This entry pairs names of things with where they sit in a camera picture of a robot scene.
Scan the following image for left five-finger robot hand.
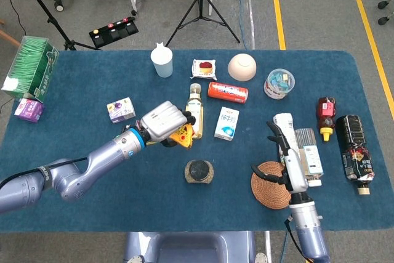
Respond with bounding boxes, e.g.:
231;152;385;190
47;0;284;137
135;100;197;148

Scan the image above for right five-finger robot hand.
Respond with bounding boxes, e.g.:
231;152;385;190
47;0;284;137
251;121;310;195

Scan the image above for yellow tape measure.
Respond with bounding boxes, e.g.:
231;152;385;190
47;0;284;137
146;123;195;150

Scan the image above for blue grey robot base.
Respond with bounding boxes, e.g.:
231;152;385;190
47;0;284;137
123;231;273;263

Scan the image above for clear bottle white cap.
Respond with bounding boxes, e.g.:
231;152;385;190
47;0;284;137
294;127;324;187

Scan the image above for round woven coaster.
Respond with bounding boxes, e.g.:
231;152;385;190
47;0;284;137
251;161;293;211

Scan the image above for clear bottle yellow liquid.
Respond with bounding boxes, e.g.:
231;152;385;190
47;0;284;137
183;83;204;140

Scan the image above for white bottle yellow cap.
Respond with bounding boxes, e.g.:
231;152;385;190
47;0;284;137
273;113;302;167

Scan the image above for purple white small carton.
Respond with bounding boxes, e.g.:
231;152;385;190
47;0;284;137
106;97;137;124

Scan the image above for light blue cup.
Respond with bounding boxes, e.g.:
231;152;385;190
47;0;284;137
150;42;174;78

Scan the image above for seed jar black lid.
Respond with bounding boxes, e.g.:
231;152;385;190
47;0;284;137
184;159;215;184

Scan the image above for large black drink bottle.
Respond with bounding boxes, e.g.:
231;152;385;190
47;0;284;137
335;115;377;196

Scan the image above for dark red squeeze bottle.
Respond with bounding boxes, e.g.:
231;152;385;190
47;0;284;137
317;96;337;142

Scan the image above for white blue milk carton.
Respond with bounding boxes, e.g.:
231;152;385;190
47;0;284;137
214;106;240;142

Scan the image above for packaged small cake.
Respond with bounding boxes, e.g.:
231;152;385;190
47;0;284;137
190;59;218;81

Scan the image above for orange red drink can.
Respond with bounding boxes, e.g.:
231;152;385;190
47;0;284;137
207;81;249;104

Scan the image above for clear tub of clips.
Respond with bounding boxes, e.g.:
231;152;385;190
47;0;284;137
263;68;296;100

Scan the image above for beige bowl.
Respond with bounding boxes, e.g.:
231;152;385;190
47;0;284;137
227;53;257;82

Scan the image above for blue table cloth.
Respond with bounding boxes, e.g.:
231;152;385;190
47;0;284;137
0;49;394;233

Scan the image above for black foot pedal box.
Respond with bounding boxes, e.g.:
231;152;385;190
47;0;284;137
89;16;139;49

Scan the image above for purple tissue pack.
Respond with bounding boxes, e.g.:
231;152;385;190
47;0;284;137
14;97;46;123

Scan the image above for green tea bag box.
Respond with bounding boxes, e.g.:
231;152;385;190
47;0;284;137
1;35;60;103

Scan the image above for black slanted light stand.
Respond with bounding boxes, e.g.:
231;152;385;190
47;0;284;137
12;0;101;51

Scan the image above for black chair casters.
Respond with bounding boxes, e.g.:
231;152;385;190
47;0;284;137
377;0;394;26

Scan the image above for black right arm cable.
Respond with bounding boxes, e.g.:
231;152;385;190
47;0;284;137
284;216;308;259

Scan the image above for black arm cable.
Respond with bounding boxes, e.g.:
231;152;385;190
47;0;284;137
0;157;89;188
284;216;308;259

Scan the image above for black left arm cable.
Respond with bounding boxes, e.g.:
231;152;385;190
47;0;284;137
0;157;89;188

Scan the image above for blue floor cable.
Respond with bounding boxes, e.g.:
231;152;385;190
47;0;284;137
223;0;249;51

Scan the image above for black floor cable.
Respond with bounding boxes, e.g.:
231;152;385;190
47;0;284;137
0;0;27;36

